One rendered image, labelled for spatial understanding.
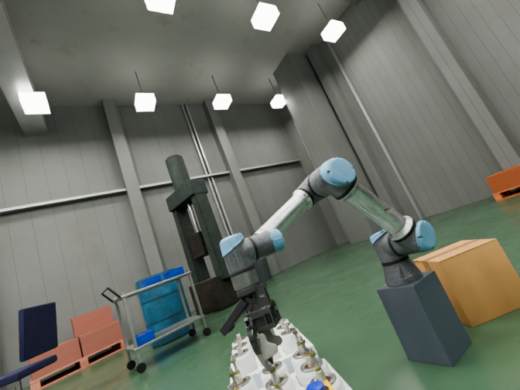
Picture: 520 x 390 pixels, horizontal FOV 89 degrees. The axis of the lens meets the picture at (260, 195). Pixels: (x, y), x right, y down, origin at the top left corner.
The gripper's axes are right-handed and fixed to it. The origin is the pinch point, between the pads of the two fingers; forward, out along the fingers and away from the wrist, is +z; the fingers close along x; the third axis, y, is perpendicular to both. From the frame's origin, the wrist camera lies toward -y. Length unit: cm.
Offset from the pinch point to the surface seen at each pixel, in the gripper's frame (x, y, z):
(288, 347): 51, -9, 15
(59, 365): 271, -450, 14
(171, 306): 270, -223, -9
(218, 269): 397, -198, -34
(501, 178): 474, 322, 0
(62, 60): 332, -363, -585
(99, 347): 319, -419, 14
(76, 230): 407, -513, -238
